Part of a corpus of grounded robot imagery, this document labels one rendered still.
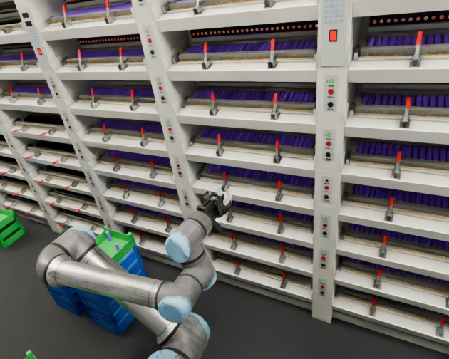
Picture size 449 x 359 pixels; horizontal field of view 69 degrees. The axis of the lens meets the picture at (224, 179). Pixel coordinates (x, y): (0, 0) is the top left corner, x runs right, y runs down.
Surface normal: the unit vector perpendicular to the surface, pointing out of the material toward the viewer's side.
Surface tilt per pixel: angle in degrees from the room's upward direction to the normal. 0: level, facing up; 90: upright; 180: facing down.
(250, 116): 16
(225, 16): 106
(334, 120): 90
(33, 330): 0
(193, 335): 43
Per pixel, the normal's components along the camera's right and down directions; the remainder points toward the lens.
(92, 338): -0.13, -0.85
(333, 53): -0.46, 0.51
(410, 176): -0.25, -0.67
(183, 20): -0.40, 0.72
